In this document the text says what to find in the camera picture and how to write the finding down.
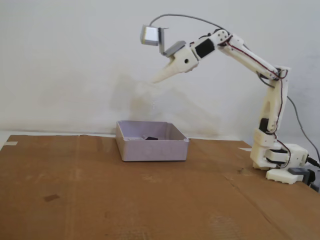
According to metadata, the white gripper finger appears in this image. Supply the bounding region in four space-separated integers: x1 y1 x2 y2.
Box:
151 59 181 84

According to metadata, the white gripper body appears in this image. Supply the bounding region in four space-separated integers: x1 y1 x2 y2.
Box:
172 46 201 75

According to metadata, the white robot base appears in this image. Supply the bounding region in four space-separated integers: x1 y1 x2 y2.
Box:
266 143 308 186

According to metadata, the grey plastic open box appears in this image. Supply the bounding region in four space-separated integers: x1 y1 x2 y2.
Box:
115 120 190 163

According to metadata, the silver webcam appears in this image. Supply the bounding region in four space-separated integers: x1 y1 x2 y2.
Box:
140 24 161 47

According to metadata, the brown cardboard sheet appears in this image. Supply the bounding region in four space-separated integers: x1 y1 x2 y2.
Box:
0 134 320 240

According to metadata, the grey table clamp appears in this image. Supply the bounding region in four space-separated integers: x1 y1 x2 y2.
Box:
288 167 320 193

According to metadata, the grey webcam mount bracket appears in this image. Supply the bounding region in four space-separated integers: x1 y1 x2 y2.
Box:
157 26 187 58

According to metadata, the black power cable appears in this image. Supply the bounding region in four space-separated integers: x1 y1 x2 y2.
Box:
306 156 320 169

